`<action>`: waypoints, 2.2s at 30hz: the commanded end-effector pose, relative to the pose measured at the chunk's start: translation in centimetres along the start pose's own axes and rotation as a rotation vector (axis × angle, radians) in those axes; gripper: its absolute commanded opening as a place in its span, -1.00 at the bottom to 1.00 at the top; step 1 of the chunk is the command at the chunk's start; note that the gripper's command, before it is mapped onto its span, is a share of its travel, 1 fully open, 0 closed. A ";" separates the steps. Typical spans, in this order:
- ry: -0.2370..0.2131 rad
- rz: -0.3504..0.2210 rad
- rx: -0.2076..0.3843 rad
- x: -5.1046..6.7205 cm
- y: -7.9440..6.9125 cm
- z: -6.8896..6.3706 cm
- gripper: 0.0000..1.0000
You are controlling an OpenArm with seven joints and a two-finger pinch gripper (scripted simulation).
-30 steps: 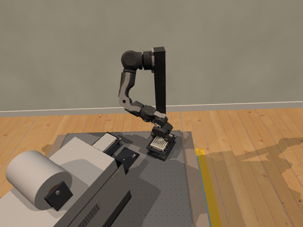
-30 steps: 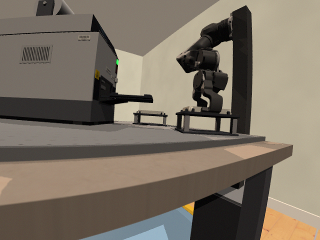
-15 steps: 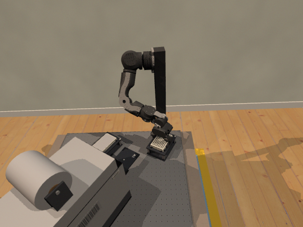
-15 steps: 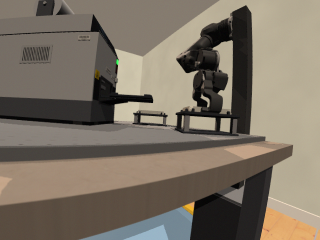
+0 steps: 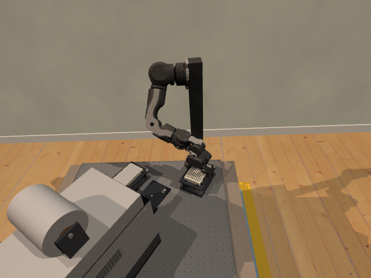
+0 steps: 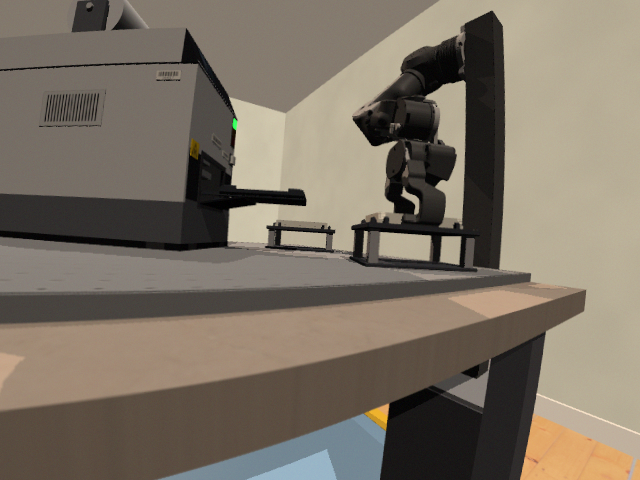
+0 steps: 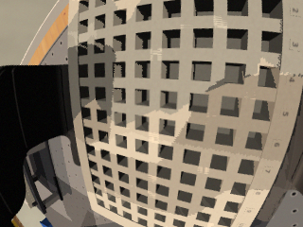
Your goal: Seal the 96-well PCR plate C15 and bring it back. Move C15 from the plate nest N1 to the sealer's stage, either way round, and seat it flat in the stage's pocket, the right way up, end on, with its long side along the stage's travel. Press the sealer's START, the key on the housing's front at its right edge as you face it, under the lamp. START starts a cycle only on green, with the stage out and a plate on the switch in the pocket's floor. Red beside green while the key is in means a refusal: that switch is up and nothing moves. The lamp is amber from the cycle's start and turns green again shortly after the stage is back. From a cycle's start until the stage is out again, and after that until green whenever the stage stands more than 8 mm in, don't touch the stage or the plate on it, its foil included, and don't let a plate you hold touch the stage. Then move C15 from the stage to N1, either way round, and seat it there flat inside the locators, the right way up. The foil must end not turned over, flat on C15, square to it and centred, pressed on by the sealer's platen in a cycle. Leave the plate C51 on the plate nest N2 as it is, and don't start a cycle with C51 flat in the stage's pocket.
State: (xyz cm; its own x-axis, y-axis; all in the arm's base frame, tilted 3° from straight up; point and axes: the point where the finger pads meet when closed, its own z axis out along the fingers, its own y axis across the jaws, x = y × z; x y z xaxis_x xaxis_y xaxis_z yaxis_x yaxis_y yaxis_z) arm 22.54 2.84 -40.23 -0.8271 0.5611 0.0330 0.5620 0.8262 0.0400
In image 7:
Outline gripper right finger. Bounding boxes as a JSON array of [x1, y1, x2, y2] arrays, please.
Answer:
[[256, 88, 303, 221]]

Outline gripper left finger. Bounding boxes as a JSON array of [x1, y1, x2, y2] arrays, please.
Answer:
[[0, 64, 80, 227]]

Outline beige well plate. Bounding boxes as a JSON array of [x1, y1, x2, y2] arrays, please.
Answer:
[[68, 0, 303, 227]]

